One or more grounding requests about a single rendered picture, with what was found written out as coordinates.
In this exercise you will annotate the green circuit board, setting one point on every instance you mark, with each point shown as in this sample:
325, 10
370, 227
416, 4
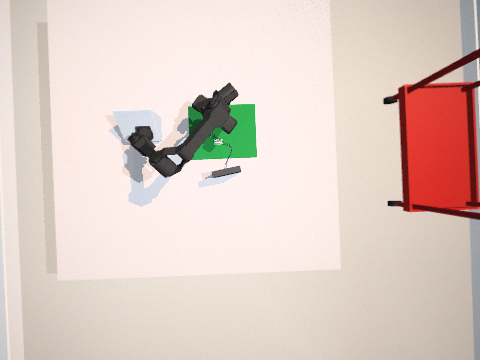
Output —
242, 138

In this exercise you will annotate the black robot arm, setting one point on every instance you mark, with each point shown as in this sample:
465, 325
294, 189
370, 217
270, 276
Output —
215, 111

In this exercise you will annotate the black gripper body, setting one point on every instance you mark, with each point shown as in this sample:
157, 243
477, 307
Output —
227, 127

